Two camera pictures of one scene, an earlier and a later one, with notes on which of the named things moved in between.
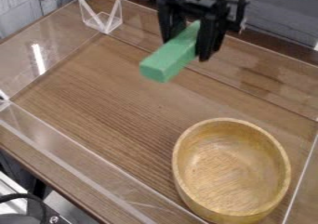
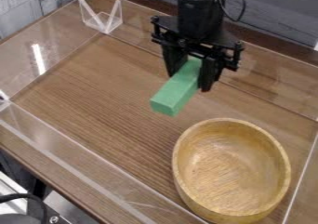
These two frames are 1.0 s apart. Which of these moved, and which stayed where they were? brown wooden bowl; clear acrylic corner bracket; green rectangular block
Moved: green rectangular block
Stayed: brown wooden bowl; clear acrylic corner bracket
